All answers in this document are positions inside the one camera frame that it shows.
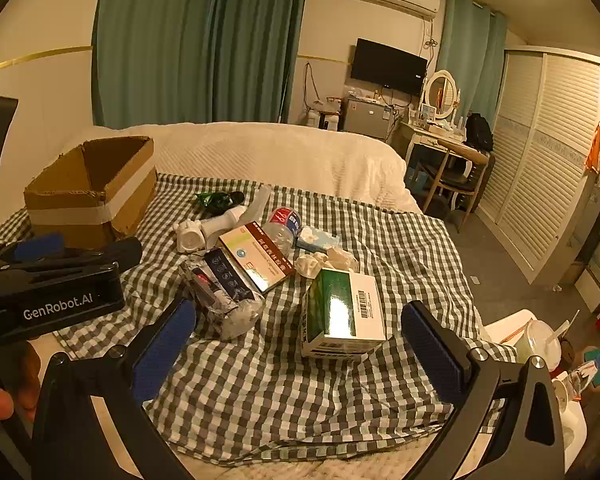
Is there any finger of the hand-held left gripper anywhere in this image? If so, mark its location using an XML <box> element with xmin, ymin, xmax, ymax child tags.
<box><xmin>62</xmin><ymin>237</ymin><xmax>143</xmax><ymax>275</ymax></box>
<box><xmin>0</xmin><ymin>232</ymin><xmax>66</xmax><ymax>272</ymax></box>

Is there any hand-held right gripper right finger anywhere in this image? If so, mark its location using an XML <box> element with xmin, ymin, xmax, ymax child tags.
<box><xmin>400</xmin><ymin>301</ymin><xmax>567</xmax><ymax>480</ymax></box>

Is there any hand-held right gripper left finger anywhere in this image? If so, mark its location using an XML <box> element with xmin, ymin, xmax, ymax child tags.
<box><xmin>32</xmin><ymin>296</ymin><xmax>198</xmax><ymax>480</ymax></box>

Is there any brown cardboard box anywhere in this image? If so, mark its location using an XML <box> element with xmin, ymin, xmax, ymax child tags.
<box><xmin>24</xmin><ymin>136</ymin><xmax>158</xmax><ymax>251</ymax></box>

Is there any silver plastic bag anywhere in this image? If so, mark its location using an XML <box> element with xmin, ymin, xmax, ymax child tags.
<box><xmin>179</xmin><ymin>247</ymin><xmax>267</xmax><ymax>342</ymax></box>

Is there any green and white box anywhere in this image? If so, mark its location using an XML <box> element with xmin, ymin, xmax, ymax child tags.
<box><xmin>300</xmin><ymin>267</ymin><xmax>387</xmax><ymax>359</ymax></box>

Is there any orange and white medicine box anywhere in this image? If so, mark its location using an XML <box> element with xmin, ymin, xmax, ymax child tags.
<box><xmin>217</xmin><ymin>221</ymin><xmax>297</xmax><ymax>295</ymax></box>

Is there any white tissue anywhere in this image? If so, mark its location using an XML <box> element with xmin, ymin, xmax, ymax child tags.
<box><xmin>294</xmin><ymin>252</ymin><xmax>331</xmax><ymax>278</ymax></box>
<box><xmin>326</xmin><ymin>246</ymin><xmax>360</xmax><ymax>272</ymax></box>

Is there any translucent plastic tube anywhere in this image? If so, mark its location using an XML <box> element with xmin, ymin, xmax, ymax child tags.
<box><xmin>247</xmin><ymin>185</ymin><xmax>272</xmax><ymax>221</ymax></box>

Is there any clear plastic bottle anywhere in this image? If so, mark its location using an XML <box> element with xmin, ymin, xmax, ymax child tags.
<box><xmin>260</xmin><ymin>206</ymin><xmax>303</xmax><ymax>256</ymax></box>

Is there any green snack bag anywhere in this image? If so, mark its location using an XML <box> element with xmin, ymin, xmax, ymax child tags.
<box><xmin>195</xmin><ymin>191</ymin><xmax>231</xmax><ymax>210</ymax></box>

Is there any white plastic container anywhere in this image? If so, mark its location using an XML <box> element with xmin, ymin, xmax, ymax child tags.
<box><xmin>515</xmin><ymin>317</ymin><xmax>563</xmax><ymax>376</ymax></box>

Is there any grey checked cloth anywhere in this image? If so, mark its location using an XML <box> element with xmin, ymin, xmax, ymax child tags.
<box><xmin>0</xmin><ymin>172</ymin><xmax>506</xmax><ymax>466</ymax></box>

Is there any blue plastic packet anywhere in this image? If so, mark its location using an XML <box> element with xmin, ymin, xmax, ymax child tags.
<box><xmin>296</xmin><ymin>226</ymin><xmax>342</xmax><ymax>255</ymax></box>

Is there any teal box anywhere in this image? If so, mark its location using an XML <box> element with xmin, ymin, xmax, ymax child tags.
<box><xmin>584</xmin><ymin>350</ymin><xmax>600</xmax><ymax>388</ymax></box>

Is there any white storage box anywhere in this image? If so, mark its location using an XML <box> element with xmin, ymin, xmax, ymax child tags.
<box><xmin>575</xmin><ymin>255</ymin><xmax>600</xmax><ymax>311</ymax></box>

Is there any wooden chair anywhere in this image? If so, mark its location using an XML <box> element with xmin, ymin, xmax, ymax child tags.
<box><xmin>412</xmin><ymin>137</ymin><xmax>491</xmax><ymax>221</ymax></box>

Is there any white dressing table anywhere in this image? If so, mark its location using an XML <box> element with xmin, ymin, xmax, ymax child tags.
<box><xmin>395</xmin><ymin>119</ymin><xmax>468</xmax><ymax>196</ymax></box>

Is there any white louvred wardrobe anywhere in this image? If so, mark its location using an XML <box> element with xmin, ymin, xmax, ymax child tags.
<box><xmin>472</xmin><ymin>46</ymin><xmax>600</xmax><ymax>286</ymax></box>

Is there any black backpack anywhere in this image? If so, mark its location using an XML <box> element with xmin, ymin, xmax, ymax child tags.
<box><xmin>465</xmin><ymin>112</ymin><xmax>495</xmax><ymax>153</ymax></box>

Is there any dark green curtain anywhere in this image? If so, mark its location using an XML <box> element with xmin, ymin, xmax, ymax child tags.
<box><xmin>91</xmin><ymin>0</ymin><xmax>312</xmax><ymax>128</ymax></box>

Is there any grey mini fridge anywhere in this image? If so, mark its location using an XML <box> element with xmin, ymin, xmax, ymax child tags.
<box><xmin>342</xmin><ymin>96</ymin><xmax>396</xmax><ymax>142</ymax></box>

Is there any round vanity mirror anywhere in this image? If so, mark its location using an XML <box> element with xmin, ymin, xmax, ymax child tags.
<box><xmin>422</xmin><ymin>70</ymin><xmax>460</xmax><ymax>120</ymax></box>

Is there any orange hanging cloth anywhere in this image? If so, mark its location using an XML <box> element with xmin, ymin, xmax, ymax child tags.
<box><xmin>585</xmin><ymin>125</ymin><xmax>600</xmax><ymax>171</ymax></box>

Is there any black television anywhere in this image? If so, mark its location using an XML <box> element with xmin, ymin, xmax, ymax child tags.
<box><xmin>350</xmin><ymin>38</ymin><xmax>428</xmax><ymax>96</ymax></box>

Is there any light green curtain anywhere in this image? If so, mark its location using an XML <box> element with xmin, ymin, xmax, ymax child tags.
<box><xmin>434</xmin><ymin>0</ymin><xmax>510</xmax><ymax>126</ymax></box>

